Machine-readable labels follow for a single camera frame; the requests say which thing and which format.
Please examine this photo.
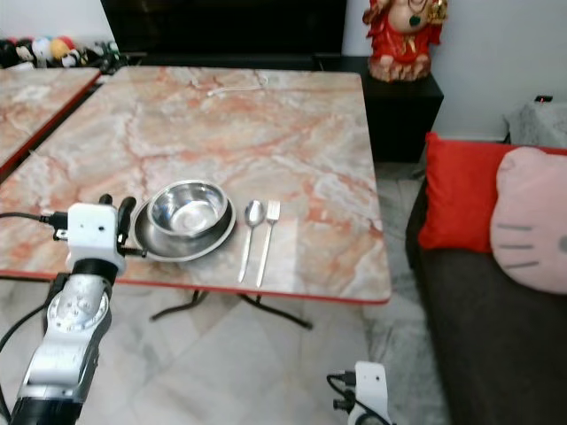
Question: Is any stainless steel plate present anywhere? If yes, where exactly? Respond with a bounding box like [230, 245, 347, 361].
[132, 196, 237, 263]

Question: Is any stainless steel bowl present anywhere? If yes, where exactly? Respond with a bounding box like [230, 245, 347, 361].
[146, 180, 229, 239]

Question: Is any marble pattern folding table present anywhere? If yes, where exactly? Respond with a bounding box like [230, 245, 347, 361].
[0, 66, 104, 178]
[0, 66, 394, 331]

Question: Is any stainless steel spoon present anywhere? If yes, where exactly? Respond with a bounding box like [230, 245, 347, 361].
[237, 200, 267, 285]

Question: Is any stainless steel fork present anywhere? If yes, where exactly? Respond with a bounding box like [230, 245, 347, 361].
[255, 200, 282, 290]

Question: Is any red yellow plush toy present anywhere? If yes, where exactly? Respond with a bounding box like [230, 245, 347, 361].
[51, 35, 78, 62]

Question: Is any white round plush toy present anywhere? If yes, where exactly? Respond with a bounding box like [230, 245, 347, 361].
[31, 35, 55, 63]

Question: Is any black television screen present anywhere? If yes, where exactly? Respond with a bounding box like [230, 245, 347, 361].
[99, 0, 349, 58]

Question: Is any black low cabinet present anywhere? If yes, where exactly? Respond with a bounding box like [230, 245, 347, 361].
[314, 53, 445, 164]

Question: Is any red ceramic figurine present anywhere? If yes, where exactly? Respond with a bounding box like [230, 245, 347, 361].
[362, 0, 451, 84]

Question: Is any red cushion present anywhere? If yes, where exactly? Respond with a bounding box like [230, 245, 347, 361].
[417, 131, 521, 255]

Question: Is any dark brown sofa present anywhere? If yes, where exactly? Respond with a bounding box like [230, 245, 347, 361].
[404, 175, 567, 425]

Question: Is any pink cat face cushion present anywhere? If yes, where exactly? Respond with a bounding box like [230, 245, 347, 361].
[489, 145, 567, 296]

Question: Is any grey fabric cushion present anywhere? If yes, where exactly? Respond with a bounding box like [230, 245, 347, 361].
[502, 101, 567, 151]

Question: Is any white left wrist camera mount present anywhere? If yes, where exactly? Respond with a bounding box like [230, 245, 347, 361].
[66, 203, 126, 272]

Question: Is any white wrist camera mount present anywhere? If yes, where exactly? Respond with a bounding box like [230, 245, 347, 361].
[353, 360, 392, 425]
[66, 203, 126, 272]

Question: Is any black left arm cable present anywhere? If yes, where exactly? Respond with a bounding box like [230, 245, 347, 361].
[0, 210, 70, 425]

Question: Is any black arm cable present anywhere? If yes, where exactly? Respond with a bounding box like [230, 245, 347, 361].
[325, 371, 375, 425]
[0, 210, 70, 425]

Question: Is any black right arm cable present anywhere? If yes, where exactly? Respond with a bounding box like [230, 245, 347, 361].
[325, 371, 375, 425]

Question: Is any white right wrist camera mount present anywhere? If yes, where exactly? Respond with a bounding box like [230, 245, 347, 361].
[353, 360, 392, 425]

